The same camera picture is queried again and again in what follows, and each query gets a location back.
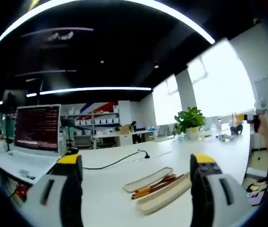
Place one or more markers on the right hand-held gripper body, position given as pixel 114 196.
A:
pixel 260 105

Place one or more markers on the wooden chopstick utensil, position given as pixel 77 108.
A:
pixel 140 195
pixel 143 192

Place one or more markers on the shelf with white bins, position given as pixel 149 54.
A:
pixel 96 121

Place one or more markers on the colourful block printed trousers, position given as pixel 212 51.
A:
pixel 257 191

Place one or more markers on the green potted plant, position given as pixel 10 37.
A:
pixel 190 119

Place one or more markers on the straight ceiling light strip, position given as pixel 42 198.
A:
pixel 96 89

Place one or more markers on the beige cutlery case base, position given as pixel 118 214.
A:
pixel 162 201

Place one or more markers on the cardboard box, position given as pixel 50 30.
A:
pixel 124 130

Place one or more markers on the white office chair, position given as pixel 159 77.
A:
pixel 95 142

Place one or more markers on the beige cutlery case lid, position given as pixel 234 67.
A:
pixel 143 179

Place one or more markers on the white desk with drawers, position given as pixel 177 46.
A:
pixel 124 138

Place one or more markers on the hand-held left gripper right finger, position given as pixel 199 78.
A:
pixel 214 201

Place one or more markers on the white laptop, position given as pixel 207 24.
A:
pixel 37 127

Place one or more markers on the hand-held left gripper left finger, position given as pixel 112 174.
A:
pixel 53 201

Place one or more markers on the curved ceiling light strip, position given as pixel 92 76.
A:
pixel 53 9

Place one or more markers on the black camera stand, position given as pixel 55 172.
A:
pixel 70 137

